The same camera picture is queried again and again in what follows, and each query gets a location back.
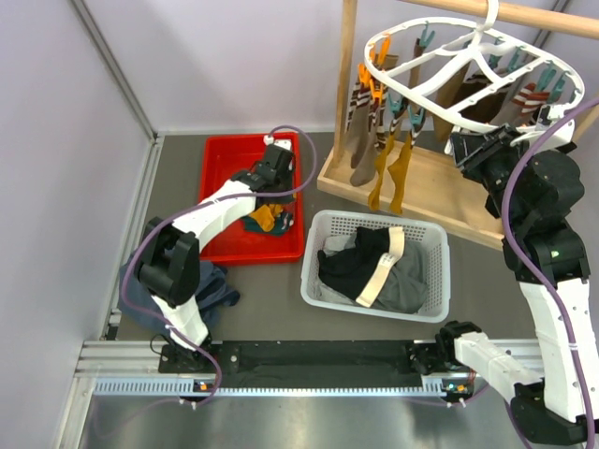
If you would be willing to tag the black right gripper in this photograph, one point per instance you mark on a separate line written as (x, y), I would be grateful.
(473, 150)

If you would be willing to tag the mustard yellow sock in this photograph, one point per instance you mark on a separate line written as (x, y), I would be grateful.
(398, 173)
(265, 216)

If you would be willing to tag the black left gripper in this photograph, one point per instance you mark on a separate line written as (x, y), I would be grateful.
(288, 177)

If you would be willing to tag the silver slotted cable duct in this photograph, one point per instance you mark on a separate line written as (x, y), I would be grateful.
(191, 388)

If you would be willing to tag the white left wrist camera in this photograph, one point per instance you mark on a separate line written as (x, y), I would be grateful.
(283, 143)

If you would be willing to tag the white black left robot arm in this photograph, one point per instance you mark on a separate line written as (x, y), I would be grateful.
(169, 267)

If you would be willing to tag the black garment with beige band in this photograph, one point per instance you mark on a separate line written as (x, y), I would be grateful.
(360, 272)

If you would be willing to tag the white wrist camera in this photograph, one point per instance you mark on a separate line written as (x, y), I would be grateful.
(283, 143)
(547, 117)

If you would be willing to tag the wooden drying rack frame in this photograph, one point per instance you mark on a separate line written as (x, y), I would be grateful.
(436, 192)

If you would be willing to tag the tan beige sock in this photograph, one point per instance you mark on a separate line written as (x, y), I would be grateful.
(445, 98)

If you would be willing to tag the teal sock with print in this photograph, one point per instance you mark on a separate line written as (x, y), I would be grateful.
(251, 225)

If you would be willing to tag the grey sock red stripes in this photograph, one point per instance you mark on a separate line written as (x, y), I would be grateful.
(519, 109)

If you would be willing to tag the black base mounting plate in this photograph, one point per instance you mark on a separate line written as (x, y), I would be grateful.
(326, 363)

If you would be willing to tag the grey garment in basket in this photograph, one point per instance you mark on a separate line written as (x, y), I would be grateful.
(405, 289)

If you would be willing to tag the white perforated laundry basket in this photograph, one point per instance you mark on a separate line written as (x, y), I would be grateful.
(432, 237)

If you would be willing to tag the brown white striped sock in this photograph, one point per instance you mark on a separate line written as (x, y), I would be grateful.
(364, 131)

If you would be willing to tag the dark brown sock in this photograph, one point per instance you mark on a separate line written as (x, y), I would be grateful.
(486, 108)

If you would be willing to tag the orange clothes peg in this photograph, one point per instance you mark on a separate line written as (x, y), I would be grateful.
(378, 51)
(374, 91)

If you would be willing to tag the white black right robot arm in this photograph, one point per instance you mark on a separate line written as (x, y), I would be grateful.
(531, 187)

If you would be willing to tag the white round clip hanger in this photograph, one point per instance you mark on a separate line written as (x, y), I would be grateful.
(425, 52)

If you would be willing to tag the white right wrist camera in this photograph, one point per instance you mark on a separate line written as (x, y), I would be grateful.
(547, 117)

